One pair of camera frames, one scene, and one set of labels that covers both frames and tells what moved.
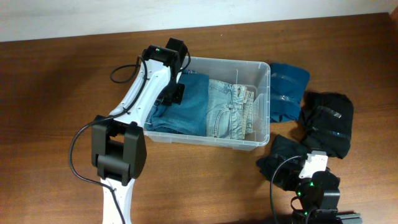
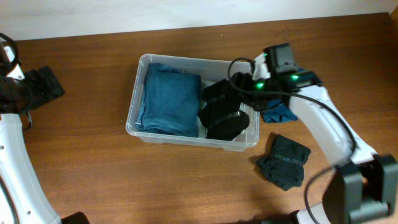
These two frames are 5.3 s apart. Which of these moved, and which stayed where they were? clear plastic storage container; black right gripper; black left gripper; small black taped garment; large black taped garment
Moved: black left gripper; large black taped garment; black right gripper
Stayed: small black taped garment; clear plastic storage container
